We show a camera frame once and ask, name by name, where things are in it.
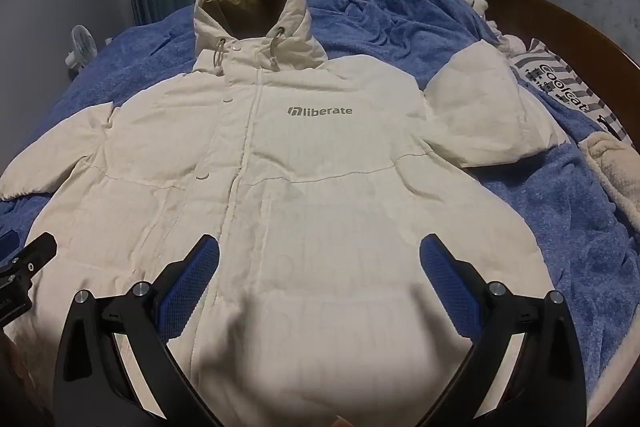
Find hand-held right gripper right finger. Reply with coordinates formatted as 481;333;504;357
419;234;588;427

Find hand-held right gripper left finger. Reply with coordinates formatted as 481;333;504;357
52;234;226;427

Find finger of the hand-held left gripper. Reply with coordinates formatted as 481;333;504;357
0;232;57;280

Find white hooded puffer jacket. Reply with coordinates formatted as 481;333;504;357
0;0;573;427

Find cream fleece throw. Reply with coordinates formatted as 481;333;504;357
580;131;640;230

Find small white desk fan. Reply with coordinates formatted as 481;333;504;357
66;25;98;72

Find striped printed pillow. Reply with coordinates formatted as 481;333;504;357
510;38;628;142

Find white pompom cloth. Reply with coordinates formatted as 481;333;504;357
461;0;525;58

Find blue fleece blanket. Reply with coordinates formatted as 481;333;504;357
0;0;640;408

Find brown wooden headboard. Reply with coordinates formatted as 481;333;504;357
487;0;640;70

